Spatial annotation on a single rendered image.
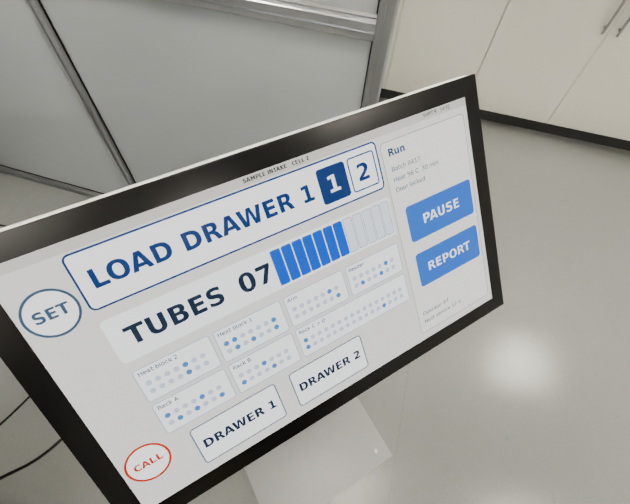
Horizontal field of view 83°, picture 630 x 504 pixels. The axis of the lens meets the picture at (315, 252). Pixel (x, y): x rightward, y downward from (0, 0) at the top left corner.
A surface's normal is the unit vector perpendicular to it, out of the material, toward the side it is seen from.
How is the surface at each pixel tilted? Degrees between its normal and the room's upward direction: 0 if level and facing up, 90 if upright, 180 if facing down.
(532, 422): 0
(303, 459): 3
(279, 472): 3
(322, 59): 90
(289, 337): 50
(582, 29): 90
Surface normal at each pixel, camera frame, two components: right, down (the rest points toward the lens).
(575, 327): 0.04, -0.55
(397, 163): 0.41, 0.21
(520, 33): -0.29, 0.79
